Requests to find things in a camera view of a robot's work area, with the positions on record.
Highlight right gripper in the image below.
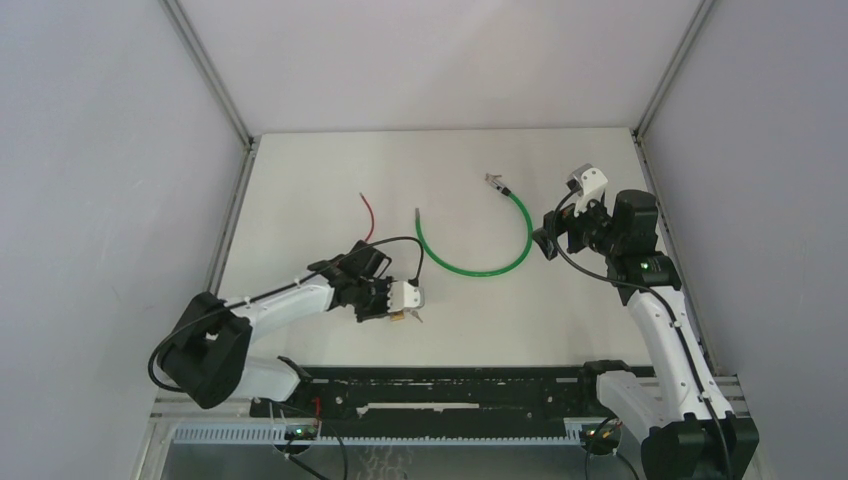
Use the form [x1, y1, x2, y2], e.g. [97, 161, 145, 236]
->
[530, 190, 623, 261]

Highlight red cable lock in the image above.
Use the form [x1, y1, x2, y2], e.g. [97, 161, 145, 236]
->
[359, 192, 376, 243]

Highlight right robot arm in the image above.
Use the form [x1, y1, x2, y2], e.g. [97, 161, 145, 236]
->
[533, 188, 759, 479]

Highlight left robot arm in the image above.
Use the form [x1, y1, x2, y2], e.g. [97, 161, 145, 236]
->
[147, 241, 395, 417]

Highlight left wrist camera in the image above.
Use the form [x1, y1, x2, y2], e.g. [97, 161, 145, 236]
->
[387, 281, 425, 314]

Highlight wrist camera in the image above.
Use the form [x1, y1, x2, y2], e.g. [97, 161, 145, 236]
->
[387, 281, 425, 314]
[568, 163, 609, 217]

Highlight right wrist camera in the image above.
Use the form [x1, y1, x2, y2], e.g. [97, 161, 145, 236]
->
[568, 163, 609, 217]

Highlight green cable lock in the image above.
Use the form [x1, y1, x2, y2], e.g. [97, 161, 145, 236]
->
[414, 187, 534, 278]

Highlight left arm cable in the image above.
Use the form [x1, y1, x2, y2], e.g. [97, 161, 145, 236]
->
[146, 236, 425, 395]

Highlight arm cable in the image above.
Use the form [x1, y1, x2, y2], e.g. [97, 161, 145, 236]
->
[553, 190, 733, 480]
[146, 236, 425, 395]

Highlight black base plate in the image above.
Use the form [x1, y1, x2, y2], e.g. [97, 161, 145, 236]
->
[249, 360, 654, 439]

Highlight white cable duct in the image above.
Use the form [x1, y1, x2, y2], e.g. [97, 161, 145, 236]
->
[168, 423, 584, 446]

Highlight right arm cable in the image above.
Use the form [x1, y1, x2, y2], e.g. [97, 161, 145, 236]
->
[553, 190, 733, 480]

